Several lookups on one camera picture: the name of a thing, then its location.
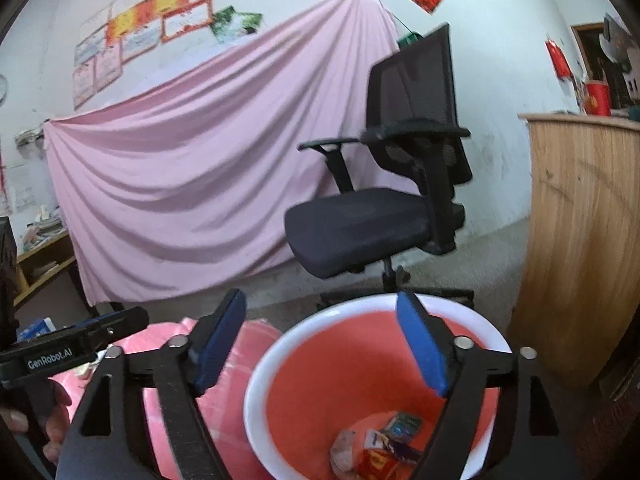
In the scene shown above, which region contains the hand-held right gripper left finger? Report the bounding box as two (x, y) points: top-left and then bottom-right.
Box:
(55, 287), (248, 480)

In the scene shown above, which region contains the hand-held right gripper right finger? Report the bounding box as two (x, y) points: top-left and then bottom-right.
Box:
(395, 290), (583, 480)

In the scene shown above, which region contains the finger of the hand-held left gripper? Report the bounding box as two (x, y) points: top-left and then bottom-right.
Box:
(65, 306), (151, 348)

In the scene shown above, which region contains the pink bin with white rim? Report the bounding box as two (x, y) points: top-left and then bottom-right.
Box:
(242, 295), (513, 480)

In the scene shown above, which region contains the white printed wrapper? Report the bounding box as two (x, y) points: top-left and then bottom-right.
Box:
(362, 429), (391, 453)

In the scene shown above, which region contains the dark blue printed wrapper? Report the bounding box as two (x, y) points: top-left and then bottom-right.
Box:
(390, 440), (421, 466)

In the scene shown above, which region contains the red snack packet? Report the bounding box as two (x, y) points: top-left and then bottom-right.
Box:
(356, 447), (401, 480)

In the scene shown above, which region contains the person's left hand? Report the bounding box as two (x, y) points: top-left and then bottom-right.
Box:
(0, 380), (73, 468)

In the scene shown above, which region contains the blue carton box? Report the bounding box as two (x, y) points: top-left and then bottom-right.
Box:
(17, 316), (57, 340)

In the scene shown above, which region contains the wooden shelf unit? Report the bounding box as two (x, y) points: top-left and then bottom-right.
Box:
(12, 230), (83, 311)

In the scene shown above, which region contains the stack of papers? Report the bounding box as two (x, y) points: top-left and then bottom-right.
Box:
(20, 205), (66, 253)

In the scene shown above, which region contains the black office chair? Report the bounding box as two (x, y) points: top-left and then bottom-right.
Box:
(284, 22), (476, 311)

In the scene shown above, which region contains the pink hanging sheet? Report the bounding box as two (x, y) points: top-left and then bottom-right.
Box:
(42, 0), (401, 306)

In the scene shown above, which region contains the wooden counter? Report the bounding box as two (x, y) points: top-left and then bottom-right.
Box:
(507, 107), (640, 391)

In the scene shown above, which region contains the red cup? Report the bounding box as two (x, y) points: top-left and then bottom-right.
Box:
(585, 80), (612, 117)

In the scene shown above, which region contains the green landscape photo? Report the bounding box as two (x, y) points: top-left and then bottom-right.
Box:
(210, 5), (238, 41)
(225, 11), (263, 43)

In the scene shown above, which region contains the red hanging ornament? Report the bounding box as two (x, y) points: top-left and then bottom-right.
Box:
(545, 37), (575, 81)

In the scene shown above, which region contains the metal wall rack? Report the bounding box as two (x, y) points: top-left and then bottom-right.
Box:
(15, 127), (48, 148)

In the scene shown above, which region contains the group of wall certificates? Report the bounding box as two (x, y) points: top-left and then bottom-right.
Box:
(72, 0), (248, 111)

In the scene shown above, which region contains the brown wooden door frame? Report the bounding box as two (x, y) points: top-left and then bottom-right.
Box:
(570, 21), (613, 86)

